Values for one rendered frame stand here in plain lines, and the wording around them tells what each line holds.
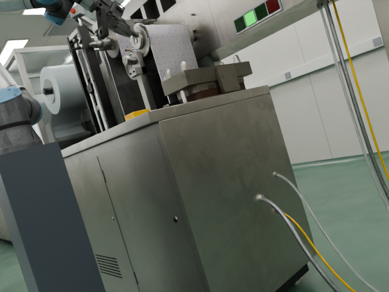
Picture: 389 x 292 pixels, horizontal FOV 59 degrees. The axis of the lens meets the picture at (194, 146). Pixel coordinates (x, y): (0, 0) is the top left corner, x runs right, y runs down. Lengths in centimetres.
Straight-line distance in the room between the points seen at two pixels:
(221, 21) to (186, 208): 91
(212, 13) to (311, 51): 248
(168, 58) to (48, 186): 75
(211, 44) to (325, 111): 253
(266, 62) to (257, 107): 293
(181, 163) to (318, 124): 311
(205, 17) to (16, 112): 96
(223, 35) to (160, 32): 30
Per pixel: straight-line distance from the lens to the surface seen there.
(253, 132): 145
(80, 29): 184
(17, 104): 134
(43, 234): 127
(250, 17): 159
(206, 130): 127
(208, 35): 176
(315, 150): 426
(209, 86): 145
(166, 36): 164
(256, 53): 450
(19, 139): 130
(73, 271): 131
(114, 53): 184
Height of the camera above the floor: 79
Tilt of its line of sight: 2 degrees down
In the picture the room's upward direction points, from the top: 17 degrees counter-clockwise
